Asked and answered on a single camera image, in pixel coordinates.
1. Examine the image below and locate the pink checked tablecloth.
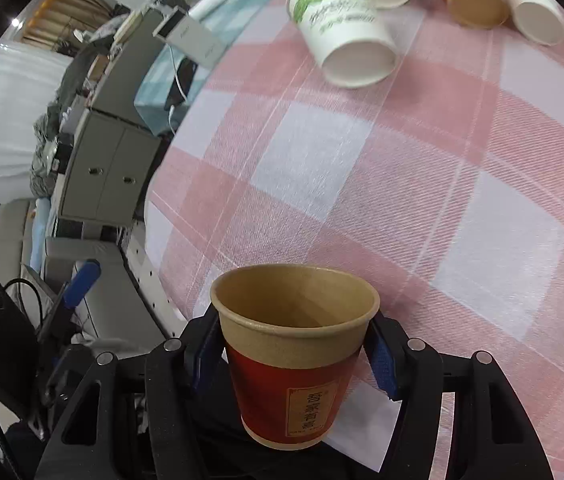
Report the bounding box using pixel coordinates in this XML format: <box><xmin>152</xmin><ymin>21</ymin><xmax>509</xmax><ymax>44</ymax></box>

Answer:
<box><xmin>145</xmin><ymin>0</ymin><xmax>564</xmax><ymax>479</ymax></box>

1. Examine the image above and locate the white power bank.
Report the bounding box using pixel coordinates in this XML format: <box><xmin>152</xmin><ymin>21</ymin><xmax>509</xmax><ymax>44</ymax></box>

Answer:
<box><xmin>153</xmin><ymin>8</ymin><xmax>227</xmax><ymax>70</ymax></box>

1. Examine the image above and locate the white green cup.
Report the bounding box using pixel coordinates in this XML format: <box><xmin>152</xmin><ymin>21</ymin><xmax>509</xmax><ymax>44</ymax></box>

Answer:
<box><xmin>286</xmin><ymin>0</ymin><xmax>398</xmax><ymax>89</ymax></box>
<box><xmin>508</xmin><ymin>0</ymin><xmax>564</xmax><ymax>46</ymax></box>

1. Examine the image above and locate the white paper roll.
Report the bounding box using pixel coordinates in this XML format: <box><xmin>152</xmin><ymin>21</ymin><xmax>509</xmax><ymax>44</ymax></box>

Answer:
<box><xmin>189</xmin><ymin>0</ymin><xmax>227</xmax><ymax>21</ymax></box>

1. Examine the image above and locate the white curtain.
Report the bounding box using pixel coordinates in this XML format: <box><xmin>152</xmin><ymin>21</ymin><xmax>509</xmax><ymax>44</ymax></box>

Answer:
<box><xmin>0</xmin><ymin>41</ymin><xmax>70</xmax><ymax>203</ymax></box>

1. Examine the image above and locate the white green cup back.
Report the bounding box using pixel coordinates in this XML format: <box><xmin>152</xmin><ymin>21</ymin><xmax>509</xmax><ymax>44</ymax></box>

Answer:
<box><xmin>508</xmin><ymin>0</ymin><xmax>564</xmax><ymax>46</ymax></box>

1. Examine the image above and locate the grey low cabinet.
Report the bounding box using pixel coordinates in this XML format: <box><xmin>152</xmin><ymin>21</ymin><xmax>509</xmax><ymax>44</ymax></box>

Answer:
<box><xmin>53</xmin><ymin>9</ymin><xmax>164</xmax><ymax>226</ymax></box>

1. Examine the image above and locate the teal checked tablecloth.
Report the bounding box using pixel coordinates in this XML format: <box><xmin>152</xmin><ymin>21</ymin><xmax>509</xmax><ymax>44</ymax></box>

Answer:
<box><xmin>133</xmin><ymin>0</ymin><xmax>270</xmax><ymax>136</ymax></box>

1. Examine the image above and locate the white green cup front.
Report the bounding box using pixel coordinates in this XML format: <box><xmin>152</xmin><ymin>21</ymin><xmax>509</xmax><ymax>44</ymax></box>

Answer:
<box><xmin>286</xmin><ymin>0</ymin><xmax>398</xmax><ymax>89</ymax></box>

